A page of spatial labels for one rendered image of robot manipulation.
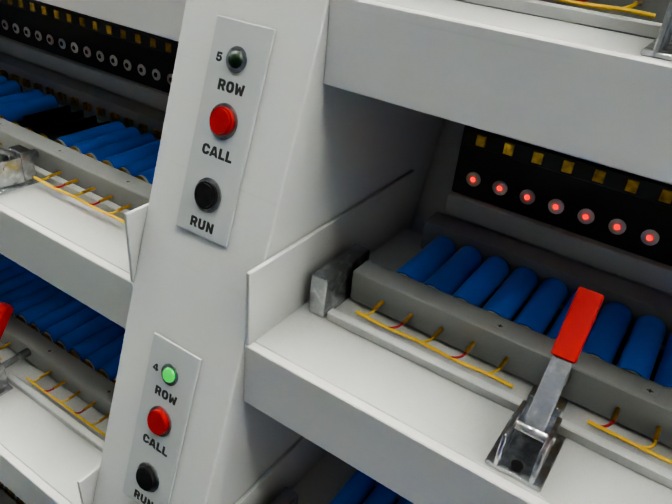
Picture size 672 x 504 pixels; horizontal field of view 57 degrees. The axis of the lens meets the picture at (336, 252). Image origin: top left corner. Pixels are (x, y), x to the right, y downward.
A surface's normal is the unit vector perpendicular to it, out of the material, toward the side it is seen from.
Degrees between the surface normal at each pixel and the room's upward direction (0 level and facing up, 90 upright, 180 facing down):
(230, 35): 90
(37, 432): 18
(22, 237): 108
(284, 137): 90
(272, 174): 90
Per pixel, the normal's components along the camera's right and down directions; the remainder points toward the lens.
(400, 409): 0.09, -0.85
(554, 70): -0.56, 0.39
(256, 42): -0.50, 0.11
